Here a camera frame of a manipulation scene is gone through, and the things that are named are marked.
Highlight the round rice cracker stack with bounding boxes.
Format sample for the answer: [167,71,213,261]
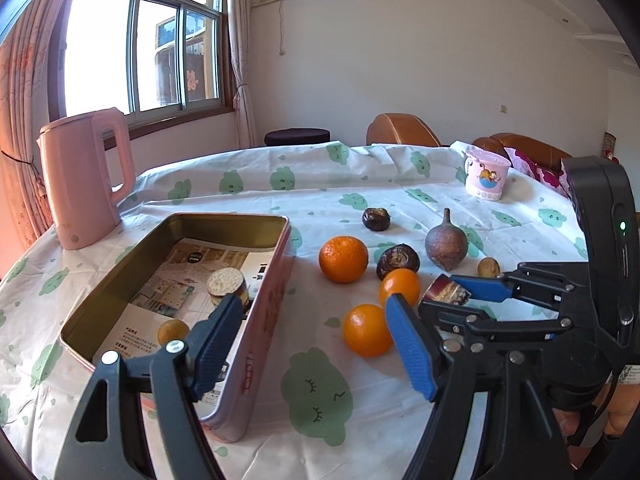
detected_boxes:
[206,268,251,311]

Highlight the rectangular metal tin box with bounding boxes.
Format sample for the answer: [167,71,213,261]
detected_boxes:
[59,212,293,443]

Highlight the pink patterned curtain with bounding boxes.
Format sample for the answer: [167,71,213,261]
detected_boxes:
[0,0,76,281]

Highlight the pink cartoon cup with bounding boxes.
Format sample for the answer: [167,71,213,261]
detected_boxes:
[464,146,513,202]

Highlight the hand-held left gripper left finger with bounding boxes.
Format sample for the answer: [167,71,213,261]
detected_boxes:
[52,294,245,480]

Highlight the printed paper leaflet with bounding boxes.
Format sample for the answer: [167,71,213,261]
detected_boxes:
[100,236,261,361]

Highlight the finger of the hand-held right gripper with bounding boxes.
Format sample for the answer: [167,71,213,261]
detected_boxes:
[449,261,593,308]
[419,301,575,343]

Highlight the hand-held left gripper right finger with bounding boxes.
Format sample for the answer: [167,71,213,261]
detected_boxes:
[384,292,573,480]

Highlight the pale tied curtain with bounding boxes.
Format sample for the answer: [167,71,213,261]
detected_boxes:
[223,0,258,150]

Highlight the dark round stool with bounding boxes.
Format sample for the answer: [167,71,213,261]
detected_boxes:
[264,128,332,149]

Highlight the brown leather armchair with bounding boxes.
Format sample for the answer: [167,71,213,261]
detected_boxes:
[366,113,443,148]

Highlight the brown leather sofa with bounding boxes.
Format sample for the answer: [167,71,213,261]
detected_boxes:
[472,132,573,171]

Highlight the small bright orange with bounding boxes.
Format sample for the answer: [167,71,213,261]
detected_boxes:
[379,268,422,308]
[342,304,395,358]

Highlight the pink electric kettle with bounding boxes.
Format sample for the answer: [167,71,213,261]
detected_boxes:
[36,107,137,251]

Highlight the pink floral pillow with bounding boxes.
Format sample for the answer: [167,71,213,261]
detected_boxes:
[504,146,571,196]

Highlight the large bright orange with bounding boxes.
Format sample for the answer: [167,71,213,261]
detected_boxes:
[319,236,369,283]

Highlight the small dull orange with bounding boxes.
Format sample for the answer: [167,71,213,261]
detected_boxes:
[157,319,192,347]

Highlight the sliding glass window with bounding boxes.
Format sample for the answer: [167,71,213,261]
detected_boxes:
[50,0,236,136]

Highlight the dark round radish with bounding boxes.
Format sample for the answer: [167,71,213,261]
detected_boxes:
[425,207,469,271]

